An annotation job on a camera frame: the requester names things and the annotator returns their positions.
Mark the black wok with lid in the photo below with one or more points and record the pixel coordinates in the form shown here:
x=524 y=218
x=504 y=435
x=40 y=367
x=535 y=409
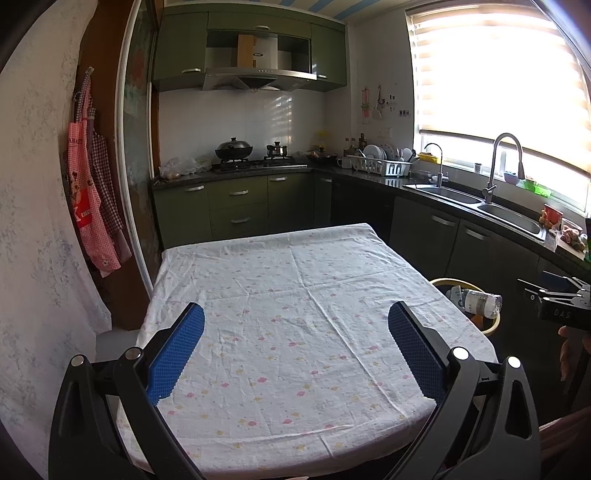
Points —
x=234 y=150

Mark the clear plastic bag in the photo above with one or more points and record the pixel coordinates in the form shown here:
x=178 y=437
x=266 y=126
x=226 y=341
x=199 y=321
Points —
x=180 y=167

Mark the green upper cabinets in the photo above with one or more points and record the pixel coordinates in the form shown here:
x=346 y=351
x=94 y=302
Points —
x=180 y=41

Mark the white floral tablecloth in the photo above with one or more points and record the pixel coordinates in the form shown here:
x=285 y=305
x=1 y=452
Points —
x=277 y=323

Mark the green kitchen cabinets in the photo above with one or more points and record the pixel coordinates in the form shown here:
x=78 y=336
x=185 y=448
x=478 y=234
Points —
x=369 y=174

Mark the red cup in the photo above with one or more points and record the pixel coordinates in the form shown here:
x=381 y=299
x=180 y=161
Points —
x=552 y=216

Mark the green plastic container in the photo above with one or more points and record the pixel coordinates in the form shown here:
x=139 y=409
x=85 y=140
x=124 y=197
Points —
x=535 y=187

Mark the green lower cabinets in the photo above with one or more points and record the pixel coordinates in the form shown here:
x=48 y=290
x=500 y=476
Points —
x=238 y=194

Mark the person's right hand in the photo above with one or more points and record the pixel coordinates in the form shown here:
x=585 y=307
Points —
x=567 y=355

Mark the person's right forearm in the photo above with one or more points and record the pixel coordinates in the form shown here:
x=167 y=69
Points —
x=565 y=438

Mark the black gas stove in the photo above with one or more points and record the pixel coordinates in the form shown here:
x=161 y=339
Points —
x=254 y=164

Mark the black frying pan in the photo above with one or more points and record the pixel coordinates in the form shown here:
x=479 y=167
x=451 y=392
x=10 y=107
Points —
x=322 y=156

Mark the white window blind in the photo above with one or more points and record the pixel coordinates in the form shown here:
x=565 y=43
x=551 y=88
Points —
x=485 y=69

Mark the glass sliding door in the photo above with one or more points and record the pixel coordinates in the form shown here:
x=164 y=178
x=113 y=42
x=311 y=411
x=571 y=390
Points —
x=138 y=138

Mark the steel double sink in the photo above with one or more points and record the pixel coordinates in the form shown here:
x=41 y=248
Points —
x=508 y=221

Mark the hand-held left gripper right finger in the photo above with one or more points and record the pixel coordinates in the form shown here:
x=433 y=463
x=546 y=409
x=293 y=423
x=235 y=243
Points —
x=418 y=355

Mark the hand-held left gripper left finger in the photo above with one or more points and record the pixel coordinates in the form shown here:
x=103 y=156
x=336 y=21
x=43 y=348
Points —
x=175 y=355

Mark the white dish rack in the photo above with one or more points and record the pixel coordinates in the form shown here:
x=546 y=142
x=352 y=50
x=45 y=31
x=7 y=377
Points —
x=383 y=167

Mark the red checked apron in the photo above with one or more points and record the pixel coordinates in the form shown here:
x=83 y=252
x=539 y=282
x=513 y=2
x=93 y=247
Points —
x=108 y=184

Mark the small chrome faucet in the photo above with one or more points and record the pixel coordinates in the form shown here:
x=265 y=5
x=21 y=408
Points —
x=441 y=161

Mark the clear plastic bottle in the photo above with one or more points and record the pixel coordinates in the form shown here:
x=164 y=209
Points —
x=478 y=302

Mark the red floral apron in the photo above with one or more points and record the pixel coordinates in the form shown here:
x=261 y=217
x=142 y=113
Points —
x=83 y=198

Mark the yellow rimmed trash bin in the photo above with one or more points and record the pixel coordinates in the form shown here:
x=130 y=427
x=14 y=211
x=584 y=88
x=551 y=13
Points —
x=491 y=323

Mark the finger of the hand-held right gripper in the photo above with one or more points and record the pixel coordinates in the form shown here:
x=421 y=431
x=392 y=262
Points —
x=542 y=290
x=558 y=280

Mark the large chrome faucet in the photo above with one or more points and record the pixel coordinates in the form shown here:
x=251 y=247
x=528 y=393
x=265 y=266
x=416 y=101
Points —
x=493 y=175

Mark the steel range hood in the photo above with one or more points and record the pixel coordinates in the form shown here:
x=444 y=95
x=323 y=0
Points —
x=258 y=78

